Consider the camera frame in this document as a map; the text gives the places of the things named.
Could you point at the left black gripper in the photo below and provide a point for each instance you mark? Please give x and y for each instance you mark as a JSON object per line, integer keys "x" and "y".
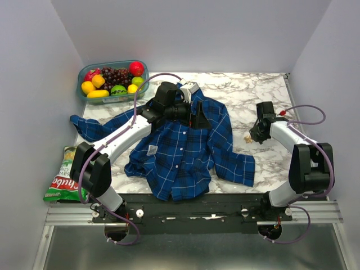
{"x": 199, "y": 120}

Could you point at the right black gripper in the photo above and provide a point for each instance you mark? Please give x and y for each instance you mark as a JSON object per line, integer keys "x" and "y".
{"x": 253, "y": 132}

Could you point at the blue plaid shirt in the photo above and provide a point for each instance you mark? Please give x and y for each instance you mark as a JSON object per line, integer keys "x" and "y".
{"x": 176, "y": 160}

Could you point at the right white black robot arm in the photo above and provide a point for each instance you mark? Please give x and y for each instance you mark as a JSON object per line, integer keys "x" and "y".
{"x": 311, "y": 171}

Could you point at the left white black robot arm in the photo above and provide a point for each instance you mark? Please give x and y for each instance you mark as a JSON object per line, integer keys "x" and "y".
{"x": 91, "y": 168}

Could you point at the green lime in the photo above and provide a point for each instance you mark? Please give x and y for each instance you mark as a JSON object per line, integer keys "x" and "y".
{"x": 137, "y": 80}

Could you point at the yellow lemon right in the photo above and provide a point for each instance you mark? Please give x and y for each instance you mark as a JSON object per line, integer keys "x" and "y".
{"x": 132, "y": 88}

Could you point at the yellow lemon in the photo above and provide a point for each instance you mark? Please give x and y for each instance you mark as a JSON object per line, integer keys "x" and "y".
{"x": 87, "y": 87}
{"x": 132, "y": 88}

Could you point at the red apple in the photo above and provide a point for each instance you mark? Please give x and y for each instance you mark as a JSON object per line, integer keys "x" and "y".
{"x": 136, "y": 68}

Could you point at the purple grape bunch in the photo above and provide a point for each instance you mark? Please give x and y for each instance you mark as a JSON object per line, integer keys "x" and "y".
{"x": 113, "y": 77}

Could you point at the yellow mango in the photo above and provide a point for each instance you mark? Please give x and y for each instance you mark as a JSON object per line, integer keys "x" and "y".
{"x": 98, "y": 94}

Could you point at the orange fruit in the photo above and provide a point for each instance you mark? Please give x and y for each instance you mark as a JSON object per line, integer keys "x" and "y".
{"x": 98, "y": 81}

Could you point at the yellow lemon left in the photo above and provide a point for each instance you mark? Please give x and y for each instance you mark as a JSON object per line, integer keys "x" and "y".
{"x": 87, "y": 87}

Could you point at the pink dragon fruit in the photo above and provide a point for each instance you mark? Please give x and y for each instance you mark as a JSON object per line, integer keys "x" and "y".
{"x": 90, "y": 74}

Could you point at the green red snack bag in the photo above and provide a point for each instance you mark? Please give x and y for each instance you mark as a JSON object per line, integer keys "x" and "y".
{"x": 63, "y": 187}

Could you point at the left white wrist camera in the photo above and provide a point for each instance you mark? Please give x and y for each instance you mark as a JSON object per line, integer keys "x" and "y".
{"x": 188, "y": 88}

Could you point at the black front mounting rail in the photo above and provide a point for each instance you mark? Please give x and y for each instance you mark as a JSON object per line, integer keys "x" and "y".
{"x": 209, "y": 213}

